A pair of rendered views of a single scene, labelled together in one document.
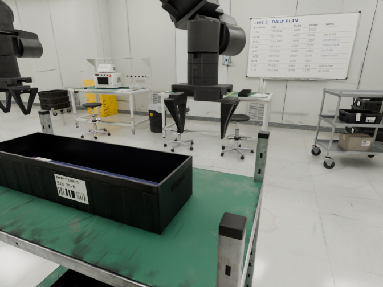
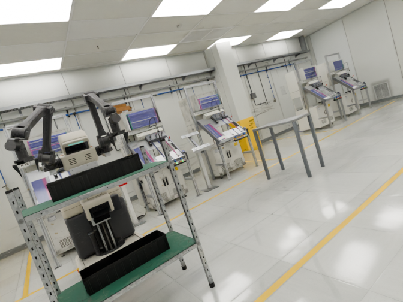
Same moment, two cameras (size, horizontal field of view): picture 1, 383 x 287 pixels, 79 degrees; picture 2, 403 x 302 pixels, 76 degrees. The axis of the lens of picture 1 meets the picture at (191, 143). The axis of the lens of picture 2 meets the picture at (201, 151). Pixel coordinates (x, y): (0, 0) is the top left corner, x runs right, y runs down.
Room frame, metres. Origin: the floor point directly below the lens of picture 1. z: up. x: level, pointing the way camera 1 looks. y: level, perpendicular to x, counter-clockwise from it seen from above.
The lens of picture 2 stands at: (2.18, -0.66, 1.11)
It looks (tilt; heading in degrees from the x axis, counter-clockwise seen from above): 5 degrees down; 127
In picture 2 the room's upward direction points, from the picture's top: 18 degrees counter-clockwise
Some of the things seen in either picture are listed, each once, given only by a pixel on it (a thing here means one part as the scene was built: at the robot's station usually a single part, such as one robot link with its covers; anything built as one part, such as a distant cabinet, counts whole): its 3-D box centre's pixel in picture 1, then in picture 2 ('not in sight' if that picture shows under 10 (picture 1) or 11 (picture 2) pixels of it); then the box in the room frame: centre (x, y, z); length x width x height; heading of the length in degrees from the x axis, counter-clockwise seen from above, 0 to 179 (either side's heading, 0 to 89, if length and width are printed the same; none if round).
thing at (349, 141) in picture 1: (354, 141); not in sight; (2.93, -2.16, 0.30); 0.30 x 0.23 x 0.18; 87
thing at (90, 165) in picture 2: not in sight; (87, 177); (0.14, 0.48, 0.99); 0.28 x 0.16 x 0.22; 67
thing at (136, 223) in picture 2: not in sight; (128, 200); (-1.14, 1.64, 0.39); 0.24 x 0.24 x 0.78; 69
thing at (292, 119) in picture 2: not in sight; (287, 147); (0.90, 3.08, 0.40); 0.70 x 0.45 x 0.80; 166
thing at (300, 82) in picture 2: not in sight; (309, 95); (0.50, 7.14, 0.95); 1.36 x 0.82 x 1.90; 159
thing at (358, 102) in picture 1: (367, 122); not in sight; (3.72, -2.87, 0.38); 0.65 x 0.46 x 0.75; 162
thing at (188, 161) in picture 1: (84, 170); (96, 175); (0.58, 0.29, 1.01); 0.57 x 0.17 x 0.11; 67
